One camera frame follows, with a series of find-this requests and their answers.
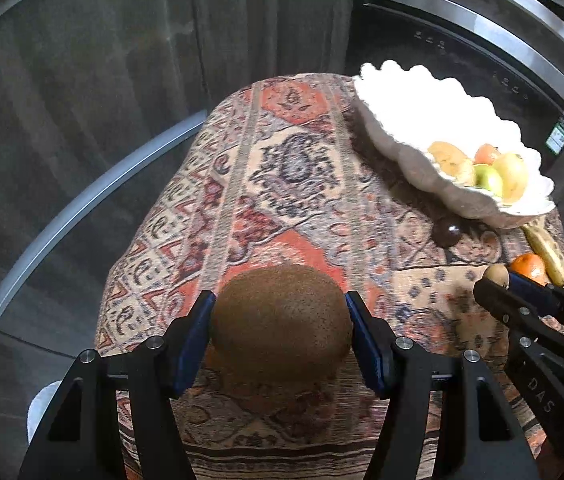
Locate white scalloped bowl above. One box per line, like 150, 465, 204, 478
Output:
352, 60, 557, 230

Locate patterned red tablecloth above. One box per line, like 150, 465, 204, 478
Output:
94, 72, 564, 480

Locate built-in black oven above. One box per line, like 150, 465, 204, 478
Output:
344, 0, 564, 192

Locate small tan longan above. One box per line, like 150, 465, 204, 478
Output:
483, 265, 511, 289

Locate green apple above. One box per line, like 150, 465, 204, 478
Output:
472, 164, 504, 196

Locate dark round plum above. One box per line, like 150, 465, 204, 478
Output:
434, 218, 463, 249

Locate green white energy sticker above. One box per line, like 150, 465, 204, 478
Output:
544, 117, 564, 154

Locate silver cabinet handle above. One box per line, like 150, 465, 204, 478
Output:
0, 112, 211, 327

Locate orange tangerine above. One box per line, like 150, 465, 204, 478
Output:
474, 143, 503, 166
509, 253, 549, 286

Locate yellow pear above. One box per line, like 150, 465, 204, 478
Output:
493, 153, 531, 205

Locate yellow-orange round fruit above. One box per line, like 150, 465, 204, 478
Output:
427, 141, 476, 184

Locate wide dark wood cabinet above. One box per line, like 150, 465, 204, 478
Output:
0, 0, 359, 480

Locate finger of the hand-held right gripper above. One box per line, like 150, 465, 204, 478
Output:
473, 277, 564, 357
507, 270, 564, 347

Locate white rounded object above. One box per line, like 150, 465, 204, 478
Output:
26, 380, 63, 444

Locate brown kiwi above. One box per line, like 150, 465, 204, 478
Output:
210, 265, 353, 368

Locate small yellow banana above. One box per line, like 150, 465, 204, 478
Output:
521, 222, 564, 286

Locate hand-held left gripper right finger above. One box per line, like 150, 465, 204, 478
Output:
344, 290, 543, 480

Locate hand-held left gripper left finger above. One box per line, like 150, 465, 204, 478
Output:
19, 290, 217, 480

